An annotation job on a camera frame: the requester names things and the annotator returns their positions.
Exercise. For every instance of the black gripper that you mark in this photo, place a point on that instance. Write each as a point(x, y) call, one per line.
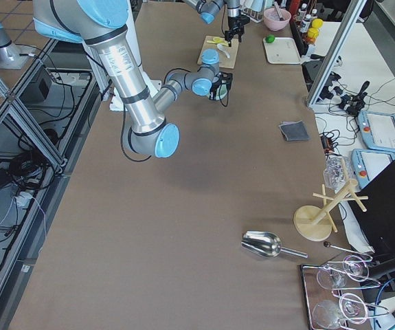
point(232, 23)
point(216, 91)

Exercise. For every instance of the light green bowl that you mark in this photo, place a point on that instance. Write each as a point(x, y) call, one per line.
point(221, 92)

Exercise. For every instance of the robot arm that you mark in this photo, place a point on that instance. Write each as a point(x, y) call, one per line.
point(208, 10)
point(149, 133)

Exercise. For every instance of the white ceramic spoon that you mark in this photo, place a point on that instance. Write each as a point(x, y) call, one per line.
point(224, 50)

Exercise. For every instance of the pink bowl with ice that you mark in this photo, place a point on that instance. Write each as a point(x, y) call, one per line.
point(272, 20)

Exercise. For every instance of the metal tube in bowl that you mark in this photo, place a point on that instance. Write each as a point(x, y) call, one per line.
point(278, 10)

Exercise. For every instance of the yellow plastic knife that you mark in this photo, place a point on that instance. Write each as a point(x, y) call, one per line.
point(212, 42)

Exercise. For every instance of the bamboo cutting board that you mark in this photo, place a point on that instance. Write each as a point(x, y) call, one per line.
point(227, 63)

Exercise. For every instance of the green lime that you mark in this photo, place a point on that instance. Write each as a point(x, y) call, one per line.
point(270, 38)

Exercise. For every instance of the cream tray with bear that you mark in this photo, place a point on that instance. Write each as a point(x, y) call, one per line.
point(282, 51)

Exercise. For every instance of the grey folded cloth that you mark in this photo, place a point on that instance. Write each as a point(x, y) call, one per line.
point(294, 131)

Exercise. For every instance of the metal scoop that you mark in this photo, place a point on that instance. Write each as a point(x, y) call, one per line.
point(267, 244)

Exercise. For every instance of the wooden cup stand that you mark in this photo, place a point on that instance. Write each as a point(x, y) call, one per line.
point(316, 224)

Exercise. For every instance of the near blue teach pendant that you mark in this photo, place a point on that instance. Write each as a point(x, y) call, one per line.
point(367, 164)

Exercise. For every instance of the blue teach pendant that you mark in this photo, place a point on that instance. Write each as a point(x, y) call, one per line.
point(367, 164)
point(377, 130)

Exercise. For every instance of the far blue teach pendant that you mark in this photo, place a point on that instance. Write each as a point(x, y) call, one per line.
point(377, 130)

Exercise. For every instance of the black monitor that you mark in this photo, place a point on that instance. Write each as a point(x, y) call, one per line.
point(378, 221)

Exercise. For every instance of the aluminium frame post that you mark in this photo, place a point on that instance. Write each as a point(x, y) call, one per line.
point(350, 18)

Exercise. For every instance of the wire glass rack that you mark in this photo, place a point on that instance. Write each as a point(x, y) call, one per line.
point(345, 293)

